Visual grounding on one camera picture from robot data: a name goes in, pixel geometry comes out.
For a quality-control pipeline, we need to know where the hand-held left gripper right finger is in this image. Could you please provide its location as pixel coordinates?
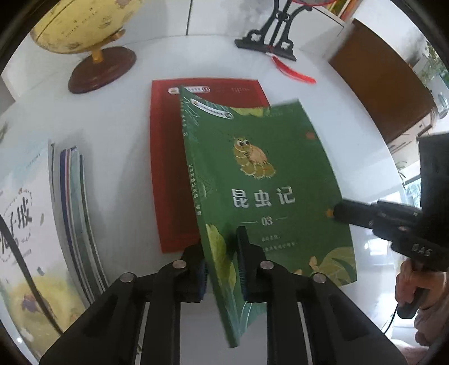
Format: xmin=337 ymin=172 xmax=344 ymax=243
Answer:
xmin=237 ymin=226 xmax=407 ymax=365

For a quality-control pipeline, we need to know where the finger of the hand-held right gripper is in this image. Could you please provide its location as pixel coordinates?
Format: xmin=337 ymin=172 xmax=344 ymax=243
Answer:
xmin=333 ymin=199 xmax=421 ymax=229

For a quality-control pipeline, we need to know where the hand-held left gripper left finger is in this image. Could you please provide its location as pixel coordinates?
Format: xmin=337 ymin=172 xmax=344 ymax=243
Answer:
xmin=38 ymin=242 xmax=209 ymax=365

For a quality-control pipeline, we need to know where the bright green insect book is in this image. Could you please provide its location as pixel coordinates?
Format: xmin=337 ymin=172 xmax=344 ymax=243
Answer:
xmin=179 ymin=86 xmax=358 ymax=349

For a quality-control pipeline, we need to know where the stack of thin books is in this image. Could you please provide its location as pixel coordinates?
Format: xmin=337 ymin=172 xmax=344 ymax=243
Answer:
xmin=49 ymin=142 xmax=110 ymax=306

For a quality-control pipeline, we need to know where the row of shelved colourful books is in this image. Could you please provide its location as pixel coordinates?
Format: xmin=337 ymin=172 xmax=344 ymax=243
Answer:
xmin=324 ymin=0 xmax=365 ymax=18

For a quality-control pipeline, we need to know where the person's right hand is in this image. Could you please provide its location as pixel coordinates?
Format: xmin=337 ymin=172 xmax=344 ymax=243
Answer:
xmin=396 ymin=261 xmax=449 ymax=309

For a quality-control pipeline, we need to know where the red book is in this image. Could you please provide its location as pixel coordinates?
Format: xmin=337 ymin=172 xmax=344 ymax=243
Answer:
xmin=150 ymin=79 xmax=271 ymax=254

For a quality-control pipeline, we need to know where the tall leafy plant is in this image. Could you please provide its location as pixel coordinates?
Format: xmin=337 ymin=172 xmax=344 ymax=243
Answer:
xmin=421 ymin=38 xmax=449 ymax=81

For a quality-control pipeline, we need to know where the red tassel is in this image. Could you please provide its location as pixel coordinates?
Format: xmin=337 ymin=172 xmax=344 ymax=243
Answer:
xmin=268 ymin=53 xmax=316 ymax=85

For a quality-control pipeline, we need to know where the white book with yellow picture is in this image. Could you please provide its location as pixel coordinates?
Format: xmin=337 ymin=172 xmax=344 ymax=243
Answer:
xmin=0 ymin=140 xmax=90 ymax=364

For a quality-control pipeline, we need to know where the black carved fan stand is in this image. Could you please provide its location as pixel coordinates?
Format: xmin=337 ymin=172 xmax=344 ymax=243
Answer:
xmin=234 ymin=0 xmax=313 ymax=62

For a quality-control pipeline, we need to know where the white bookshelf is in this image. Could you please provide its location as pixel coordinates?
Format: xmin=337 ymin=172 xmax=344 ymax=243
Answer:
xmin=123 ymin=0 xmax=355 ymax=39

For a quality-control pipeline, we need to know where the yellow globe with brown base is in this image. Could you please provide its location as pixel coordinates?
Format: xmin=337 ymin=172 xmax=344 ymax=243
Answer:
xmin=30 ymin=0 xmax=144 ymax=95

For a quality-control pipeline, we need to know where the black cable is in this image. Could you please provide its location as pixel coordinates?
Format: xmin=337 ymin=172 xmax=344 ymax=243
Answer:
xmin=0 ymin=211 xmax=69 ymax=336
xmin=382 ymin=304 xmax=400 ymax=336

